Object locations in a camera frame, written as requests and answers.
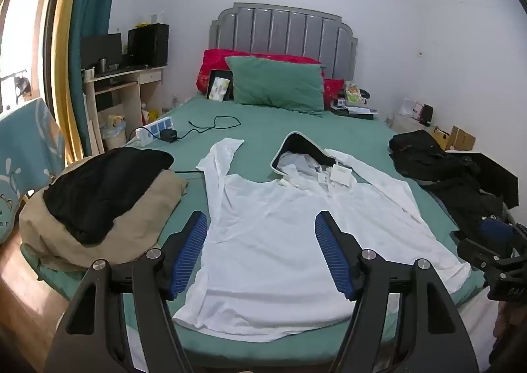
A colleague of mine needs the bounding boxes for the white hooded jacket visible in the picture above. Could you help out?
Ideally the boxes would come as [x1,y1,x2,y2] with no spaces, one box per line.
[174,138,471,343]

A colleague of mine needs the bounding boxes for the black clothes pile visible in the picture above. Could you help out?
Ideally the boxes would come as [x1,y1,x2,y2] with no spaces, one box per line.
[389,130,520,239]

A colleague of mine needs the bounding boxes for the beige folded garment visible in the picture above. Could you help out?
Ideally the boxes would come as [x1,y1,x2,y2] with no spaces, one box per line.
[19,153,188,272]

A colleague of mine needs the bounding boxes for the cardboard boxes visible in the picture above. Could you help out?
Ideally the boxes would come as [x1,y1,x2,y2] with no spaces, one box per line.
[431,126,476,151]

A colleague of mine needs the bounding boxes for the black folded garment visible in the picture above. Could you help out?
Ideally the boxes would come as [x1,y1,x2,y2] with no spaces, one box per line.
[43,147,173,246]

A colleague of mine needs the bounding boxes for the black power adapter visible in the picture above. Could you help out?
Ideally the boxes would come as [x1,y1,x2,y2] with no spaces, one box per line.
[159,128,179,143]

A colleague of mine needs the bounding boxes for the white blue power strip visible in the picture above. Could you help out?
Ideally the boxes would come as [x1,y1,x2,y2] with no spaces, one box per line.
[131,116,173,147]

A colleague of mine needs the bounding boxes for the green bed sheet mattress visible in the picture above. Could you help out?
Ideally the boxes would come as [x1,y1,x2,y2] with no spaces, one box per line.
[20,93,487,369]

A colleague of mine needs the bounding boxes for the white trash bin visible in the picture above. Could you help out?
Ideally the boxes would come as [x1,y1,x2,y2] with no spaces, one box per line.
[101,115,127,150]

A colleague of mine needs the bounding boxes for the small black speaker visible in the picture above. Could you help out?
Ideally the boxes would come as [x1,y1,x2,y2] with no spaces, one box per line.
[419,105,433,127]

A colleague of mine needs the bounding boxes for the white bedside cabinet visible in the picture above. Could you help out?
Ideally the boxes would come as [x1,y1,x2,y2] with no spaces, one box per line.
[390,114,433,134]

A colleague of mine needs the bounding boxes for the books and snack pile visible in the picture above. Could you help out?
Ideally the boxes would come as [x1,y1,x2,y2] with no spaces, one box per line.
[330,81,378,121]

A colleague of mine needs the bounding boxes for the wooden computer desk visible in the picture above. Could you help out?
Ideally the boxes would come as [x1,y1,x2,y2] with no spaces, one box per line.
[83,66,165,154]

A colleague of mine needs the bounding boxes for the black tablet with picture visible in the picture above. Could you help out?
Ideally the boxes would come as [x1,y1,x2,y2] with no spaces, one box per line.
[206,70,233,102]

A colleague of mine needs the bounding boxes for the yellow curtain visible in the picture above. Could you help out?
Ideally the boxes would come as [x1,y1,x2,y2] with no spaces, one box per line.
[51,0,84,164]

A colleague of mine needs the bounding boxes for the green pillow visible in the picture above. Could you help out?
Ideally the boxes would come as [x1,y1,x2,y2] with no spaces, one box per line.
[225,56,324,114]

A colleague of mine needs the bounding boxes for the teal patterned cloth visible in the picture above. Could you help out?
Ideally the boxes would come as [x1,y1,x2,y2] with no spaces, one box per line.
[0,98,65,241]

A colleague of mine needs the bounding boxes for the red pillow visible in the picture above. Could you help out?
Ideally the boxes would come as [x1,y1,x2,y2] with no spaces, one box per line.
[196,48,345,105]

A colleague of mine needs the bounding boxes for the black computer tower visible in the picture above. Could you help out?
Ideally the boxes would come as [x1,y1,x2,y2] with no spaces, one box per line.
[127,23,170,67]

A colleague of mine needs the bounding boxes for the black computer monitor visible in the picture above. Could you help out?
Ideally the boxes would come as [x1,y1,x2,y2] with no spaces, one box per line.
[80,33,123,70]

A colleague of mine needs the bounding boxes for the grey padded headboard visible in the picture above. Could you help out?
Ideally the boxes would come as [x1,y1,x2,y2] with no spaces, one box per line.
[208,2,358,81]

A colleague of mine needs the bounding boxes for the teal curtain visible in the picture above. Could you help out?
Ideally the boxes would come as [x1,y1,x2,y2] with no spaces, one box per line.
[68,0,113,160]

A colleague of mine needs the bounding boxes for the black charging cable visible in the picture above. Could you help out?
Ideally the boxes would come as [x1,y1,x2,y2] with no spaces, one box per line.
[176,114,242,141]

